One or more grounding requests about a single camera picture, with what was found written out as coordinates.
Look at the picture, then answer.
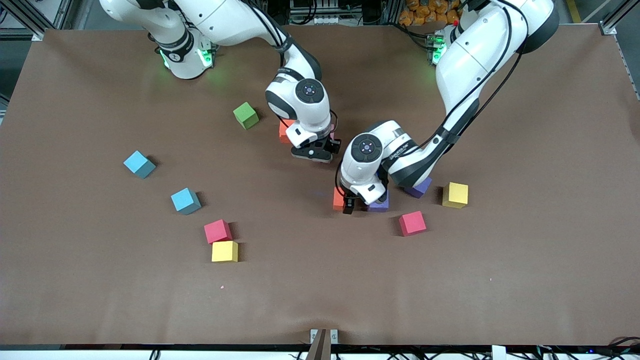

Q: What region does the brown table cover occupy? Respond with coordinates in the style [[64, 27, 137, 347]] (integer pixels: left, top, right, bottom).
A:
[[0, 24, 640, 347]]

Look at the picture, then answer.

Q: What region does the metal table edge bracket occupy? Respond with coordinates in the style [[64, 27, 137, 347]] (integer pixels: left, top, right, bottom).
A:
[[306, 328, 339, 360]]

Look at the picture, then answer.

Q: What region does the bag of orange items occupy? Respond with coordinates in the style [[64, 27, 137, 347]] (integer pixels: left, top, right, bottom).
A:
[[399, 0, 463, 27]]

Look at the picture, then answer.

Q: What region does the yellow foam block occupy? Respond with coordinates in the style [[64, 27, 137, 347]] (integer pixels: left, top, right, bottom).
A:
[[211, 240, 239, 263], [442, 181, 469, 209]]

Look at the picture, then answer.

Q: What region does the green foam block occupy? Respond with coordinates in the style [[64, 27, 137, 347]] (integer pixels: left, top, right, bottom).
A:
[[233, 101, 260, 131]]

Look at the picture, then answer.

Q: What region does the red foam block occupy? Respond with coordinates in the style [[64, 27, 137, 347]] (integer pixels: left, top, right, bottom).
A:
[[398, 210, 427, 237], [203, 219, 233, 245]]

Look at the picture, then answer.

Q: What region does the purple foam block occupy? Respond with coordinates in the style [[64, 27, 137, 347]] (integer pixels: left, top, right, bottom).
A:
[[367, 192, 390, 213], [404, 177, 433, 199]]

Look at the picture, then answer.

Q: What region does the white electrical box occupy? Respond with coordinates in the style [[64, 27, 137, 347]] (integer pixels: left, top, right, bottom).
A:
[[290, 0, 351, 26]]

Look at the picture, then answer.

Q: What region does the blue foam block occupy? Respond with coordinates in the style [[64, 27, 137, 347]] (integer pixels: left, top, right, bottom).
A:
[[123, 150, 157, 179], [170, 187, 202, 216]]

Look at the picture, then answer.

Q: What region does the aluminium frame rail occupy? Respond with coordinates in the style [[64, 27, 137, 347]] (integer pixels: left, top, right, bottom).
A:
[[600, 0, 640, 36], [0, 0, 76, 42]]

